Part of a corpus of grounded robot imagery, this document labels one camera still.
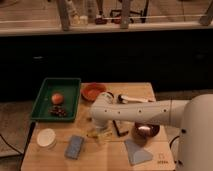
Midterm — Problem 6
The blue sponge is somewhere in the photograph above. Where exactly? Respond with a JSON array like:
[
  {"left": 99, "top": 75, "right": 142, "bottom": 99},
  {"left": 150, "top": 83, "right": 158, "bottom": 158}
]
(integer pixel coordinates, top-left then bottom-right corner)
[{"left": 65, "top": 135, "right": 84, "bottom": 160}]

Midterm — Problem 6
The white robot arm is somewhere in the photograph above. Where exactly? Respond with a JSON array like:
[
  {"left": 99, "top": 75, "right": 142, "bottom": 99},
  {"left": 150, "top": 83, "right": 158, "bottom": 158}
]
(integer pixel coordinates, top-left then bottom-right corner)
[{"left": 90, "top": 92, "right": 213, "bottom": 171}]

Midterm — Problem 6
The dark grape bunch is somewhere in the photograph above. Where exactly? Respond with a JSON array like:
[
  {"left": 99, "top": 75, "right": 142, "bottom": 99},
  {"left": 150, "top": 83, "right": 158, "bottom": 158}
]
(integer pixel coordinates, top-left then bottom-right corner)
[{"left": 49, "top": 105, "right": 67, "bottom": 117}]

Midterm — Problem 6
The grey blue cloth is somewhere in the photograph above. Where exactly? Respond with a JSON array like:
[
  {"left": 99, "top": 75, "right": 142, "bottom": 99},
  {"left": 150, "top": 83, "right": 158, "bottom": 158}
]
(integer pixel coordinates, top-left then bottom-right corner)
[{"left": 124, "top": 139, "right": 153, "bottom": 166}]

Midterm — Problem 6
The black cable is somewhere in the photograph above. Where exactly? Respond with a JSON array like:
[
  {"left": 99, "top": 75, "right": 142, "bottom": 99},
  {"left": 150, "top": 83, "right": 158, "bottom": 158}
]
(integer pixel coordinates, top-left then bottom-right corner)
[{"left": 169, "top": 134, "right": 183, "bottom": 168}]

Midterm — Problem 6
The yellow banana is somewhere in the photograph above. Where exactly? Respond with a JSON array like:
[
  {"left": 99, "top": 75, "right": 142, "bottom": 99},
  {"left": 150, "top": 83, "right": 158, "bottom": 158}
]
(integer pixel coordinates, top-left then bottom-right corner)
[{"left": 87, "top": 129, "right": 112, "bottom": 140}]

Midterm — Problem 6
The dark purple bowl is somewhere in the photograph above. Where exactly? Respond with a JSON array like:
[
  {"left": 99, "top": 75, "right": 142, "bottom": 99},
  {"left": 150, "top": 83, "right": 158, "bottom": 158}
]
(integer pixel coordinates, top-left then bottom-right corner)
[{"left": 135, "top": 123, "right": 160, "bottom": 138}]

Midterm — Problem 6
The green plastic tray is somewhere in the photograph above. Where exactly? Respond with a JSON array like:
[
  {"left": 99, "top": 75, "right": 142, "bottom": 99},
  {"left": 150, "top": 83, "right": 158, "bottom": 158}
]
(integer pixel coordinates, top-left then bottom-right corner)
[{"left": 31, "top": 78, "right": 81, "bottom": 122}]

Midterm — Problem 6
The orange bowl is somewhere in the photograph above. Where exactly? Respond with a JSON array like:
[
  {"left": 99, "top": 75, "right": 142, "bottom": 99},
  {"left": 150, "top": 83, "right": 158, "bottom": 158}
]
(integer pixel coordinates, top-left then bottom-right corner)
[{"left": 81, "top": 83, "right": 106, "bottom": 102}]

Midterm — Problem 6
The orange fruit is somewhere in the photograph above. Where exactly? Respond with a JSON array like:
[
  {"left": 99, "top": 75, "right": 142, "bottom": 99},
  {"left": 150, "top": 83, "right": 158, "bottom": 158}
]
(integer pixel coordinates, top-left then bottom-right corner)
[{"left": 51, "top": 93, "right": 64, "bottom": 105}]

